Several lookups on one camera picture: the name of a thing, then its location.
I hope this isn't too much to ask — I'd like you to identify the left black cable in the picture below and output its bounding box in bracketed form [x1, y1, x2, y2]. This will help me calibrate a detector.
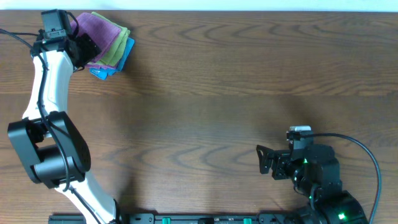
[0, 11, 103, 224]

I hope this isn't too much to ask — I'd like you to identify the purple microfibre cloth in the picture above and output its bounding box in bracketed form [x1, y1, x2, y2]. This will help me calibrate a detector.
[76, 12, 121, 62]

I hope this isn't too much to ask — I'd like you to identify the black cable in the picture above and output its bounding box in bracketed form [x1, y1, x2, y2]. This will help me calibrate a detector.
[0, 11, 103, 224]
[298, 133, 382, 224]

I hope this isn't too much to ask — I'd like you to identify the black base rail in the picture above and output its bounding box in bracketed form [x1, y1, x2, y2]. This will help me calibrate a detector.
[47, 212, 312, 224]

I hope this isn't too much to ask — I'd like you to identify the right black cable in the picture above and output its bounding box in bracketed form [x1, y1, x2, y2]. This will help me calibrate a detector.
[298, 133, 382, 224]

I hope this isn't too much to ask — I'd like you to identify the blue folded cloth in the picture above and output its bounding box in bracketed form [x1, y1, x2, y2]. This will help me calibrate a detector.
[89, 37, 135, 80]

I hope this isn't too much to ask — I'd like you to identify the green folded cloth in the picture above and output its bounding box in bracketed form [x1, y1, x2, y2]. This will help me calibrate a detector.
[92, 12, 131, 66]

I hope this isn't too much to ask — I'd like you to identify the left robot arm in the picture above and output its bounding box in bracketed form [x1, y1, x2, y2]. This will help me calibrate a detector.
[7, 30, 125, 223]

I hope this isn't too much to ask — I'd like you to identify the purple folded cloth in stack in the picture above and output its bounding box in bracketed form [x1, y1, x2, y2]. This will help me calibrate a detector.
[85, 63, 118, 70]

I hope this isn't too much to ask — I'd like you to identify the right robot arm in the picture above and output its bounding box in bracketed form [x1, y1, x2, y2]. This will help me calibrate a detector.
[256, 144, 368, 224]

